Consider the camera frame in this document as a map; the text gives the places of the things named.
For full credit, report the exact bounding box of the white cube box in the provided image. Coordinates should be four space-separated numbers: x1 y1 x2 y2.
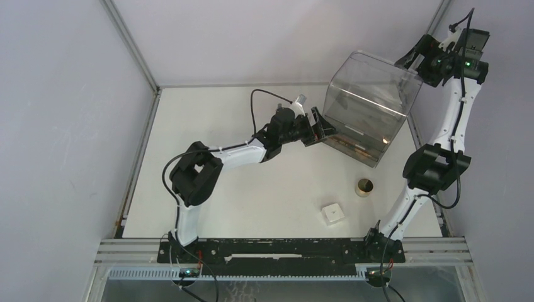
321 203 345 226

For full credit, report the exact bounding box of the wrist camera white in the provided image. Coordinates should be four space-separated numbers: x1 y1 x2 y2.
289 94 307 117
438 28 490 52

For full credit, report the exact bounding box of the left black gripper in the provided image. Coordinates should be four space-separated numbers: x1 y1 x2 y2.
279 107 340 147

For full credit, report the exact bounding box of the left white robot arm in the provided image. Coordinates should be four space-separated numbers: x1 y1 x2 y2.
161 107 338 262

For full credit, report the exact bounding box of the clear acrylic organizer box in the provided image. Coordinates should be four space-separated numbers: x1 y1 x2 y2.
322 51 423 168

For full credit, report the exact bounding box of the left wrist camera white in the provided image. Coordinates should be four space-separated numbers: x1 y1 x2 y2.
289 94 307 117

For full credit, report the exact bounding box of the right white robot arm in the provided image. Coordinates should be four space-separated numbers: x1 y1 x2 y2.
363 28 490 262

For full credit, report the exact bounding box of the gold round jar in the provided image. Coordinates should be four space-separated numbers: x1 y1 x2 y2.
355 178 374 198

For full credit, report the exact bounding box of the black mounting rail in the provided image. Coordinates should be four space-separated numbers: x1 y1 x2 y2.
157 235 406 277

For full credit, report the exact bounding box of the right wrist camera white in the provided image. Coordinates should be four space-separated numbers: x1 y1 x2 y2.
438 28 490 52

